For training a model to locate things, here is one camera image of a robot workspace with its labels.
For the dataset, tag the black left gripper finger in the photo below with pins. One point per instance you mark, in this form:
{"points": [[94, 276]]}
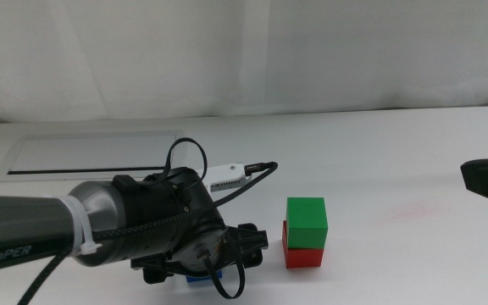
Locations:
{"points": [[253, 259], [157, 276]]}

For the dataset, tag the blue cube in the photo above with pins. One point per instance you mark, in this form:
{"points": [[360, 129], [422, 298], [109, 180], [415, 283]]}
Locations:
{"points": [[203, 278]]}

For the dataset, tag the red cube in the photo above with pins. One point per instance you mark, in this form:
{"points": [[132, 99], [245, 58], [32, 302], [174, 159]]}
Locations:
{"points": [[302, 258]]}

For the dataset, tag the green cube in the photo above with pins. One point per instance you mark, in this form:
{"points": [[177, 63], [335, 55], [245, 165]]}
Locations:
{"points": [[306, 222]]}

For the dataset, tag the white zip tie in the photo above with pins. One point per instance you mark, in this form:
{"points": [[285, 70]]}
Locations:
{"points": [[84, 229]]}

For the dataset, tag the white backdrop curtain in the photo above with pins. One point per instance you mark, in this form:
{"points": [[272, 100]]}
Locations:
{"points": [[227, 55]]}

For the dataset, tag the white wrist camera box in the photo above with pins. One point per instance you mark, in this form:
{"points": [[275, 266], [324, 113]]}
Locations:
{"points": [[227, 177]]}

